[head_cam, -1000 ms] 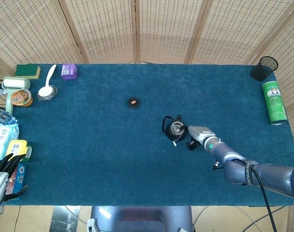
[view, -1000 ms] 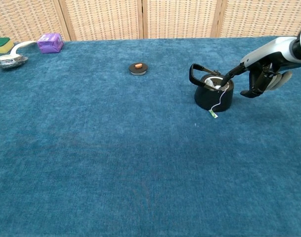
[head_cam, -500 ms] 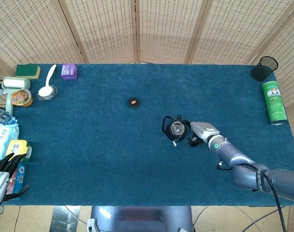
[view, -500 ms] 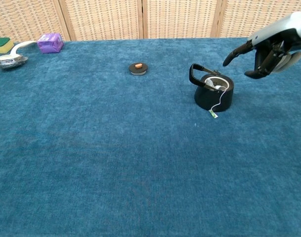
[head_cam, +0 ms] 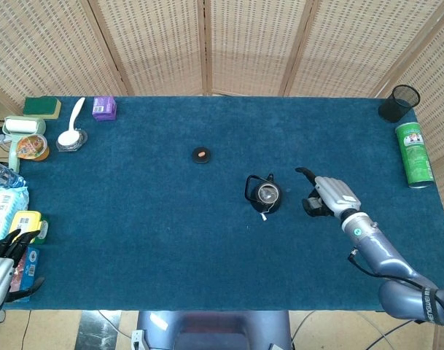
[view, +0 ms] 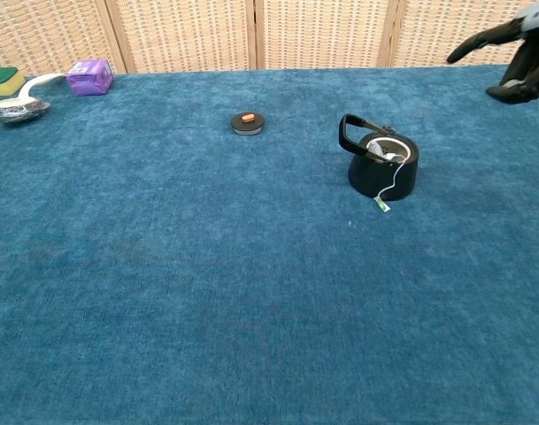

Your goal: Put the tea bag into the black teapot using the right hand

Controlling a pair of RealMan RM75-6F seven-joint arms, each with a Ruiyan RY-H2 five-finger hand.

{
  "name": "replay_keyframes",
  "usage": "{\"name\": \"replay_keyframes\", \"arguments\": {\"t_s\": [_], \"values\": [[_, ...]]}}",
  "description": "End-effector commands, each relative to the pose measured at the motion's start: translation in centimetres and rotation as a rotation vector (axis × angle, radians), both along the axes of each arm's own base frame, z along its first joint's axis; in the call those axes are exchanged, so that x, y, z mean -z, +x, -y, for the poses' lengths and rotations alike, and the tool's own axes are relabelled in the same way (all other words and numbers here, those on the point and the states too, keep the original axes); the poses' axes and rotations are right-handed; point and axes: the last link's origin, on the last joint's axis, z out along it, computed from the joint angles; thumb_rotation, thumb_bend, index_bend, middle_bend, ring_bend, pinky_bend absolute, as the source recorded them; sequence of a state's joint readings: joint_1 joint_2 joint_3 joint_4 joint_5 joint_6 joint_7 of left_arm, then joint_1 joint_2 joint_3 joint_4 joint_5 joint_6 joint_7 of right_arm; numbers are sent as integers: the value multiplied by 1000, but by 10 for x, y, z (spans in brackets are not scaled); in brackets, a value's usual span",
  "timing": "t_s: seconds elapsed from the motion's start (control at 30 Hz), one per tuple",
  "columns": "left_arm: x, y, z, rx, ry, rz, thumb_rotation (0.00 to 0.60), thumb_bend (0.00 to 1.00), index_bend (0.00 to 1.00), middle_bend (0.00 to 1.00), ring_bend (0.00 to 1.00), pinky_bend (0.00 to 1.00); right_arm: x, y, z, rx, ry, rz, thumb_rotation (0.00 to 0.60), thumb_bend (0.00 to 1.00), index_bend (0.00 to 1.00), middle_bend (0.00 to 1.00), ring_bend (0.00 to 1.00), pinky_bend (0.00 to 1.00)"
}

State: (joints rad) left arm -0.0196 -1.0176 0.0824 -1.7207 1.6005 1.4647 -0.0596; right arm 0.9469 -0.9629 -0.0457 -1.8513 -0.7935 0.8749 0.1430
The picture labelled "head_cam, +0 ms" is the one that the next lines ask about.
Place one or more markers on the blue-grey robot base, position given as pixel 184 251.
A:
pixel 214 330

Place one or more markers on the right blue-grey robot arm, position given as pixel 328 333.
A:
pixel 383 251

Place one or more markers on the clear plastic water bottle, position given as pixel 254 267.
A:
pixel 4 176

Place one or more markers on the silver steel wool scourer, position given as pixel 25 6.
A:
pixel 81 140

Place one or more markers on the blue table cloth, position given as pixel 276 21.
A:
pixel 170 237

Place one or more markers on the black mesh pen holder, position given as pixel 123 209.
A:
pixel 394 107

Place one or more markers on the tea bag with green tag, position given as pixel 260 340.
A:
pixel 268 194

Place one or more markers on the black cast iron teapot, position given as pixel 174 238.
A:
pixel 256 206

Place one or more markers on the green chip can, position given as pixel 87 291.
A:
pixel 415 156

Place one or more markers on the black teapot lid orange knob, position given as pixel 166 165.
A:
pixel 201 155

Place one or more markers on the purple box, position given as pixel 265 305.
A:
pixel 104 109

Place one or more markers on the bamboo folding screen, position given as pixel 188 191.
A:
pixel 163 47

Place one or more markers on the green yellow sponge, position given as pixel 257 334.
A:
pixel 41 106

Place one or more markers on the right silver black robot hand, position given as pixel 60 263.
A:
pixel 334 195

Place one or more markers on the white blue wet wipes pack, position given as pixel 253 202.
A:
pixel 3 211

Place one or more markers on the white plastic spoon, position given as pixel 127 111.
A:
pixel 69 136

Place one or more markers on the yellow box with barcode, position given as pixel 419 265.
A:
pixel 26 220

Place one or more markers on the blue cookie box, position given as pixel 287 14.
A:
pixel 31 266

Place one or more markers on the orange jelly cup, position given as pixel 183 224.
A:
pixel 32 147

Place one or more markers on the light green lint roller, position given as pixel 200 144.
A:
pixel 21 125

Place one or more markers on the green white small packet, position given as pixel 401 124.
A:
pixel 44 228

